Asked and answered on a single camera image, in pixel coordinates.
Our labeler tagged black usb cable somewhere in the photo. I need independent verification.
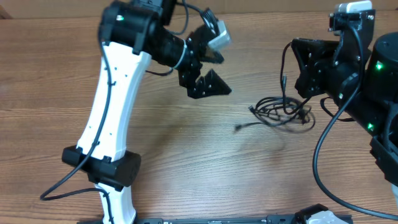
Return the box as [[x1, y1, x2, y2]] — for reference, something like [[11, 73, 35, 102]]
[[233, 42, 317, 134]]

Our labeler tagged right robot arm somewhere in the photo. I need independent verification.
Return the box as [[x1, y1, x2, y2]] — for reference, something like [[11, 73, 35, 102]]
[[291, 9, 397, 192]]

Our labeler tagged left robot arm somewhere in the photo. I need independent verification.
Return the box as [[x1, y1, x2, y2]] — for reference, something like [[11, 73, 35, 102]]
[[62, 1, 231, 223]]

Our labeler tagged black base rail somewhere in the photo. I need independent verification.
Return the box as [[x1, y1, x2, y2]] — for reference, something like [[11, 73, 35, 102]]
[[134, 203, 354, 224]]

